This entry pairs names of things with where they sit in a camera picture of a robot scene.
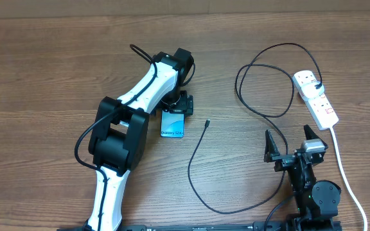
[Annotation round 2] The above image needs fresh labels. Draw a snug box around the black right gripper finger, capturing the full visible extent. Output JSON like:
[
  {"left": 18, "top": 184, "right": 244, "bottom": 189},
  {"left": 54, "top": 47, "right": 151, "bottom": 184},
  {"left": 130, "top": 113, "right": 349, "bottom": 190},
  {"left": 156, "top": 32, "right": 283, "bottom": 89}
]
[
  {"left": 303, "top": 124, "right": 326, "bottom": 144},
  {"left": 265, "top": 130, "right": 279, "bottom": 157}
]

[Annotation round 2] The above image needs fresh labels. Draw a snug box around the Samsung Galaxy smartphone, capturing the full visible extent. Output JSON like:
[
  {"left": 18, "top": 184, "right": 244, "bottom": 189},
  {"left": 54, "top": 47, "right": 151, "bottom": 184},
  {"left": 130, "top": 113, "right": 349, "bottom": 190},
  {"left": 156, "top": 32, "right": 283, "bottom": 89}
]
[{"left": 160, "top": 111, "right": 184, "bottom": 139}]

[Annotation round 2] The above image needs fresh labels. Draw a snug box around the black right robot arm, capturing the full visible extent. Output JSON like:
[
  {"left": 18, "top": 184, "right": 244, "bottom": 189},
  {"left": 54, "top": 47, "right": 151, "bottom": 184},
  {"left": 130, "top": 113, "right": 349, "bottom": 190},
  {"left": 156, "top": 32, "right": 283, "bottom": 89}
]
[{"left": 263, "top": 125, "right": 342, "bottom": 231}]

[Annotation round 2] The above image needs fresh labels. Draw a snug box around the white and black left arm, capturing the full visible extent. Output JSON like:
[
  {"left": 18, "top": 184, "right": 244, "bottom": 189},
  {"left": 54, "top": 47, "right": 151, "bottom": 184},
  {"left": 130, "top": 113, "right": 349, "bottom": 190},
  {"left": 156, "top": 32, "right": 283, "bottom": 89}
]
[{"left": 75, "top": 44, "right": 195, "bottom": 230}]

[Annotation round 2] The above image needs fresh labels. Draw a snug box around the white USB charger plug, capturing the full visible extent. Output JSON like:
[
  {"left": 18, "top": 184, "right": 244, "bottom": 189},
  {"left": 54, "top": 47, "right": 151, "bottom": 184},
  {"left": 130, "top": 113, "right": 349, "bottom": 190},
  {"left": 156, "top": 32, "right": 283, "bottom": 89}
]
[{"left": 301, "top": 82, "right": 324, "bottom": 101}]

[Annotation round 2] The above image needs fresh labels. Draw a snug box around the white power strip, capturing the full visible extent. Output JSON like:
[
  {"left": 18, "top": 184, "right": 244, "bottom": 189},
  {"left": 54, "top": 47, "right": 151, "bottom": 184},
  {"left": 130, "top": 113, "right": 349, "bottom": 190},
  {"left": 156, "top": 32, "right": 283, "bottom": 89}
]
[{"left": 293, "top": 70, "right": 339, "bottom": 130}]

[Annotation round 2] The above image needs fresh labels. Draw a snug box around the white power strip cord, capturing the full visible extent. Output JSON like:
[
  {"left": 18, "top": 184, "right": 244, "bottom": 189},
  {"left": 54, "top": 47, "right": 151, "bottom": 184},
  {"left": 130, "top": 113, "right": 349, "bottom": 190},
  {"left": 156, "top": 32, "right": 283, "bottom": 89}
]
[{"left": 328, "top": 126, "right": 369, "bottom": 231}]

